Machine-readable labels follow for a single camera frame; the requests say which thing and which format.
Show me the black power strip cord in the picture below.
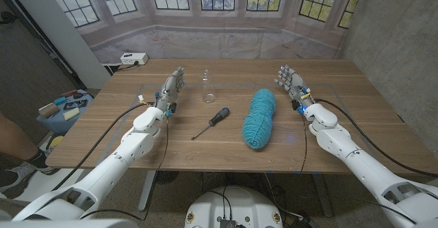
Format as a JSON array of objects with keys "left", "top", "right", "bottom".
[{"left": 116, "top": 62, "right": 140, "bottom": 72}]

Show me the black floor fan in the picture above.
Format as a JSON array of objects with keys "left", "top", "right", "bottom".
[{"left": 155, "top": 170, "right": 180, "bottom": 185}]

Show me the blue stool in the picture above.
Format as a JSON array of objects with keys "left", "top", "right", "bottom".
[{"left": 36, "top": 89, "right": 94, "bottom": 135}]

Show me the yellow sponge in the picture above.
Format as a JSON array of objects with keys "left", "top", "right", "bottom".
[{"left": 62, "top": 107, "right": 81, "bottom": 121}]

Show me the white floor cable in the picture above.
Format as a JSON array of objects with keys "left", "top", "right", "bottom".
[{"left": 263, "top": 173, "right": 304, "bottom": 219}]

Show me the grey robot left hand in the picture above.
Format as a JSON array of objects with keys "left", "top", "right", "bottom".
[{"left": 154, "top": 66, "right": 187, "bottom": 111}]

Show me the black door handle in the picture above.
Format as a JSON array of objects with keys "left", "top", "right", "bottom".
[{"left": 0, "top": 11, "right": 16, "bottom": 25}]

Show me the printed window backdrop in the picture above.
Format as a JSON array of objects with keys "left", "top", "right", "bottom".
[{"left": 42, "top": 0, "right": 365, "bottom": 64}]

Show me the white power strip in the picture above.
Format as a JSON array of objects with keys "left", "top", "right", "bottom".
[{"left": 120, "top": 52, "right": 149, "bottom": 66}]

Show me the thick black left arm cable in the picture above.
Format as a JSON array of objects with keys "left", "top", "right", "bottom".
[{"left": 51, "top": 101, "right": 153, "bottom": 192}]

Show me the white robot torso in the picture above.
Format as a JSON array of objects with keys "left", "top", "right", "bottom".
[{"left": 184, "top": 186, "right": 284, "bottom": 228}]

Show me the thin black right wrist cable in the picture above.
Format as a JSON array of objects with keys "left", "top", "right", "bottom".
[{"left": 300, "top": 113, "right": 309, "bottom": 173}]

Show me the black power brick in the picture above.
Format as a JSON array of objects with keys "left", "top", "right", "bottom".
[{"left": 290, "top": 216, "right": 315, "bottom": 228}]

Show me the white slanted pillar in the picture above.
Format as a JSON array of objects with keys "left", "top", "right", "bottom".
[{"left": 6, "top": 0, "right": 112, "bottom": 89}]

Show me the grey metal table leg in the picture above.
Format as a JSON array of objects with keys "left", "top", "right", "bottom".
[
  {"left": 138, "top": 170, "right": 157, "bottom": 212},
  {"left": 311, "top": 173, "right": 333, "bottom": 218}
]

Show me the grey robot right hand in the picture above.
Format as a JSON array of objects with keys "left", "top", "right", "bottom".
[{"left": 273, "top": 64, "right": 315, "bottom": 109}]

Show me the brown twine roll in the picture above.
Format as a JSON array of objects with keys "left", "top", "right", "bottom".
[{"left": 38, "top": 103, "right": 61, "bottom": 118}]

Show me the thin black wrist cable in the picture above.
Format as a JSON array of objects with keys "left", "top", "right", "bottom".
[
  {"left": 79, "top": 116, "right": 170, "bottom": 222},
  {"left": 300, "top": 113, "right": 309, "bottom": 173}
]

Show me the thin black left wrist cable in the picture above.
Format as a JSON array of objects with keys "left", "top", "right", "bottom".
[{"left": 79, "top": 116, "right": 170, "bottom": 222}]

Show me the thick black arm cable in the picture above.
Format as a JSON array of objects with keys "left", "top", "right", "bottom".
[
  {"left": 313, "top": 98, "right": 438, "bottom": 178},
  {"left": 51, "top": 101, "right": 153, "bottom": 192}
]

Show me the black blue handled screwdriver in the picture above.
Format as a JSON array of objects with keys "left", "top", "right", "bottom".
[{"left": 190, "top": 107, "right": 231, "bottom": 141}]

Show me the teal yarn skein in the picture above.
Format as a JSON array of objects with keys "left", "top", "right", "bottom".
[{"left": 242, "top": 88, "right": 277, "bottom": 150}]

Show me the person bare leg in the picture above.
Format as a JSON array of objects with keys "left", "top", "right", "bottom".
[{"left": 0, "top": 111, "right": 49, "bottom": 170}]

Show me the white floor mat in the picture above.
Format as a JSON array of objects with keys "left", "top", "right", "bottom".
[{"left": 13, "top": 168, "right": 86, "bottom": 203}]

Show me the grey black sneaker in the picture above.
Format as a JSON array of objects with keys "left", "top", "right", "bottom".
[{"left": 0, "top": 161, "right": 61, "bottom": 200}]

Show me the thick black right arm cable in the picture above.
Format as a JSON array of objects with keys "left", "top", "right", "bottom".
[{"left": 313, "top": 98, "right": 438, "bottom": 178}]

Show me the yellow black floor object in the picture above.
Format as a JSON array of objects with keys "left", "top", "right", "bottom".
[{"left": 45, "top": 134, "right": 65, "bottom": 152}]

